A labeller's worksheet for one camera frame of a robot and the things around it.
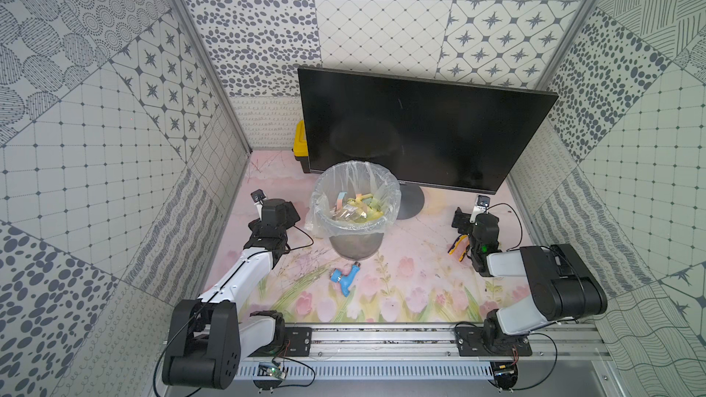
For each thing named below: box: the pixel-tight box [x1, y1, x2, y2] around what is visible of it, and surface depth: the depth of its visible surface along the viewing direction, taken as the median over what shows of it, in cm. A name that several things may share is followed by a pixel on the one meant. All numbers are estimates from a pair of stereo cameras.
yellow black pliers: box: [447, 234, 470, 262], surface depth 93 cm
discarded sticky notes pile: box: [330, 192, 384, 223], surface depth 87 cm
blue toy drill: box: [330, 260, 362, 297], surface depth 85 cm
